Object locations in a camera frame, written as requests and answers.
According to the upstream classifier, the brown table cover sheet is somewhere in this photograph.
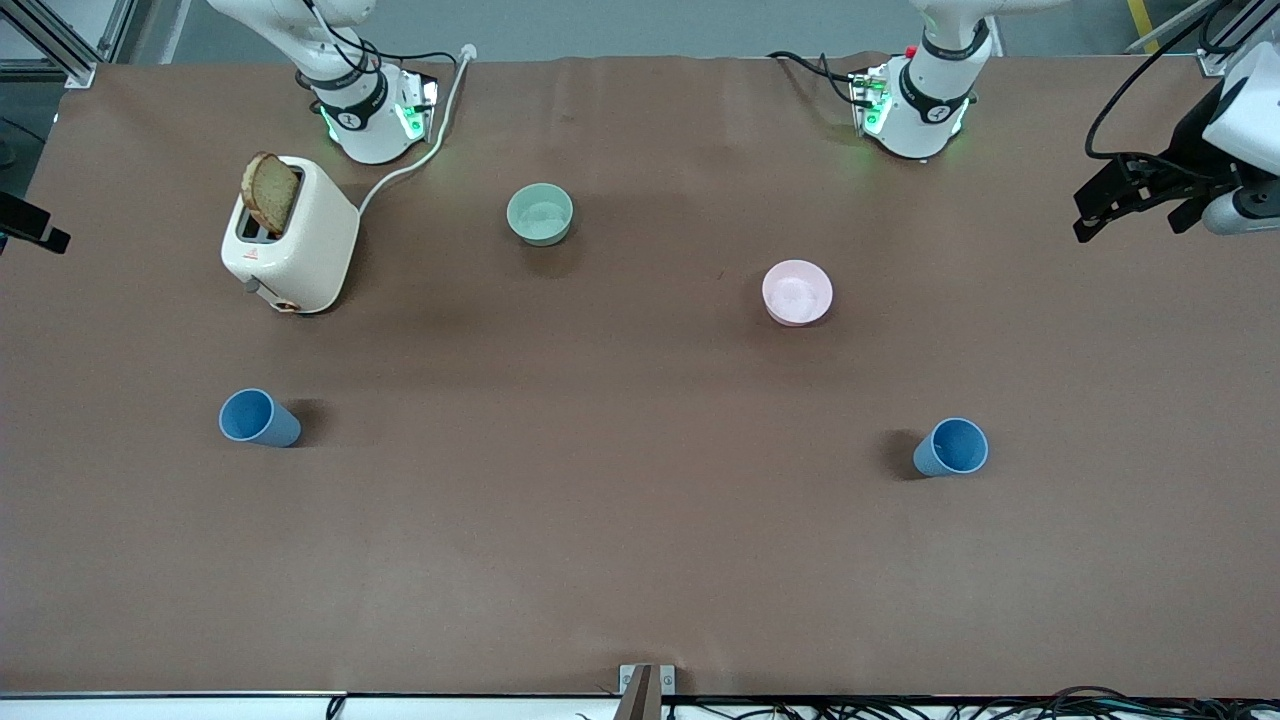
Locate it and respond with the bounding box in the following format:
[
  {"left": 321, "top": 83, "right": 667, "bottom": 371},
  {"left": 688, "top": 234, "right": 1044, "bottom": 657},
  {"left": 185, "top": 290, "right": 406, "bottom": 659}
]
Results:
[{"left": 0, "top": 50, "right": 1280, "bottom": 698}]

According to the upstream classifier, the small metal bracket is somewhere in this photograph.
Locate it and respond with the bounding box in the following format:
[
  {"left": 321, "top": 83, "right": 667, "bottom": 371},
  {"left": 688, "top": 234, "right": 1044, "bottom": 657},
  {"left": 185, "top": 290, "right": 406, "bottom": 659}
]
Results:
[{"left": 618, "top": 663, "right": 677, "bottom": 720}]

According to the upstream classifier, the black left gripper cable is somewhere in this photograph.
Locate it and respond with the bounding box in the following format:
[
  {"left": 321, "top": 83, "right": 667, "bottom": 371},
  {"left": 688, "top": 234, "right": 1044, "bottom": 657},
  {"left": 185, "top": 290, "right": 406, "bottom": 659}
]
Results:
[{"left": 1085, "top": 0, "right": 1246, "bottom": 163}]

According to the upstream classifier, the white toaster power cable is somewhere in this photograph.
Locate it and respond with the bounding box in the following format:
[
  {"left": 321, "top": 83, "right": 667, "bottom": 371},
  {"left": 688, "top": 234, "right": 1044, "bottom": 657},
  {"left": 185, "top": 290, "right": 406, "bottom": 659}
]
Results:
[{"left": 357, "top": 44, "right": 478, "bottom": 215}]

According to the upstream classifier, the black arm base cable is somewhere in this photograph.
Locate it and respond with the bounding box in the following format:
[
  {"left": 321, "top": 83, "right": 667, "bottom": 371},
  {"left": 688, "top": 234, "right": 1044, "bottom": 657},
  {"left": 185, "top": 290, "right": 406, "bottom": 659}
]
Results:
[
  {"left": 294, "top": 0, "right": 461, "bottom": 93},
  {"left": 767, "top": 50, "right": 863, "bottom": 107}
]

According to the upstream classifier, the mint green bowl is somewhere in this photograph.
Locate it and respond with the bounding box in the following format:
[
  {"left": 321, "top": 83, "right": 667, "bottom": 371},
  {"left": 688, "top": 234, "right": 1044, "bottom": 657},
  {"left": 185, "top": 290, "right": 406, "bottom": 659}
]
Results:
[{"left": 506, "top": 183, "right": 575, "bottom": 247}]

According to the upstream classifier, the pink bowl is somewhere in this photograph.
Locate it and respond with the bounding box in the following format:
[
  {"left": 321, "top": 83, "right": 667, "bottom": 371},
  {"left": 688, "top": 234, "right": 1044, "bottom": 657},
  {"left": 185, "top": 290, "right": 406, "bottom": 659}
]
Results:
[{"left": 762, "top": 259, "right": 834, "bottom": 327}]

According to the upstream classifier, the brown bread slice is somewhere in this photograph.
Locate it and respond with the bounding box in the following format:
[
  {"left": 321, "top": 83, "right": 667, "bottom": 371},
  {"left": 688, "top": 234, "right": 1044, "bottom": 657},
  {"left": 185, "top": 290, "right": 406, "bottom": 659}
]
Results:
[{"left": 241, "top": 152, "right": 301, "bottom": 237}]

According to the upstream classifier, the black cable bundle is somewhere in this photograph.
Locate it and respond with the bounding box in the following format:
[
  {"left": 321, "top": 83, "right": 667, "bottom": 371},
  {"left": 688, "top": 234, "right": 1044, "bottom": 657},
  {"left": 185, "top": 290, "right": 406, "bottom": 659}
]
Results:
[{"left": 575, "top": 685, "right": 1280, "bottom": 720}]

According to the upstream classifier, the black left arm base cable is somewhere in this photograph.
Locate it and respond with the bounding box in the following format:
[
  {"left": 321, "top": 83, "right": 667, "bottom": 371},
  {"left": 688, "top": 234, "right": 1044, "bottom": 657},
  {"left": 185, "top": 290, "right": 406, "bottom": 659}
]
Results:
[{"left": 767, "top": 50, "right": 863, "bottom": 107}]

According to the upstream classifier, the blue plastic cup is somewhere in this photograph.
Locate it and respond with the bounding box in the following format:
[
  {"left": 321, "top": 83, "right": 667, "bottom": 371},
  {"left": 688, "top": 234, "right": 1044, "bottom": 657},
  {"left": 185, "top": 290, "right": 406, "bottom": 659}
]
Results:
[
  {"left": 912, "top": 417, "right": 990, "bottom": 478},
  {"left": 218, "top": 388, "right": 302, "bottom": 449}
]

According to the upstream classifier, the black right arm base cable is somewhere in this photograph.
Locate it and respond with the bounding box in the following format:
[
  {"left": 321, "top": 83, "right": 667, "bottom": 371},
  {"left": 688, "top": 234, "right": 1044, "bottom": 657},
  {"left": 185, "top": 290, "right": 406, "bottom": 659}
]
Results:
[{"left": 294, "top": 0, "right": 461, "bottom": 93}]

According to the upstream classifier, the cream white toaster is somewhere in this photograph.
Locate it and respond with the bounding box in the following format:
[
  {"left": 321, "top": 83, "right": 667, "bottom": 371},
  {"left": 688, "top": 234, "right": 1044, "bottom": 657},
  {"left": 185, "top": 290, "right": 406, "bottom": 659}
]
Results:
[{"left": 220, "top": 156, "right": 361, "bottom": 315}]

